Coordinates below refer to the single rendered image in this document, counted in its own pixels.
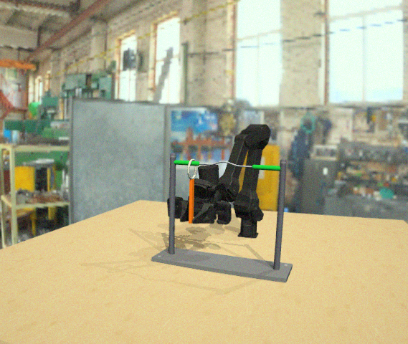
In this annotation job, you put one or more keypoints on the orange handle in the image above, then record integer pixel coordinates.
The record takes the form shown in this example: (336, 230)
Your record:
(191, 192)

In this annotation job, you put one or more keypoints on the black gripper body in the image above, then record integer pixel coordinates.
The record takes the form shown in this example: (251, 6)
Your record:
(224, 209)

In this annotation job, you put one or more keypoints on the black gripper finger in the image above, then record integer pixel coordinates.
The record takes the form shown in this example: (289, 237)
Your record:
(184, 211)
(205, 216)

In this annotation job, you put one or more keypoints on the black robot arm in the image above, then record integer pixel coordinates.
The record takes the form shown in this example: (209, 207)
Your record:
(226, 188)

